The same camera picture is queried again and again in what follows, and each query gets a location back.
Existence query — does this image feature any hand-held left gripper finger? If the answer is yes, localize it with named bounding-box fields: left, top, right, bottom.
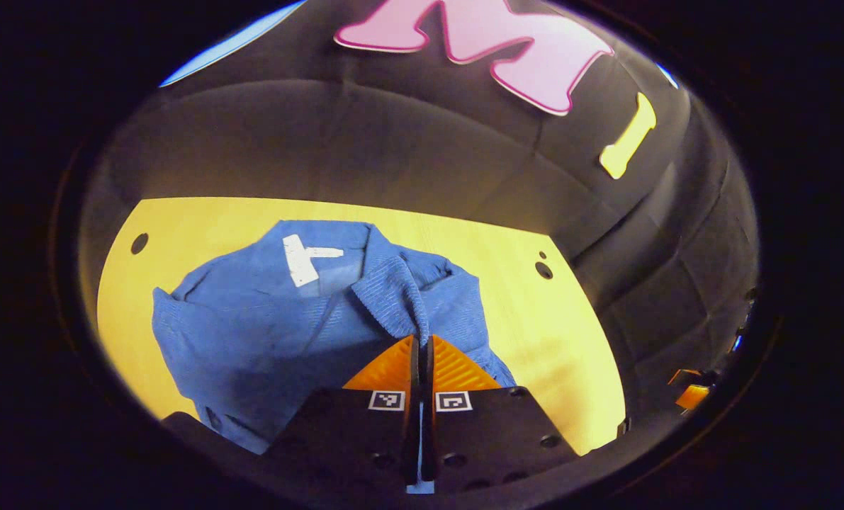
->
left=420, top=334, right=580, bottom=495
left=262, top=334, right=422, bottom=497

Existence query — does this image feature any blue ribbed shirt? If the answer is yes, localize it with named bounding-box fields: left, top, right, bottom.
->
left=151, top=220, right=518, bottom=497

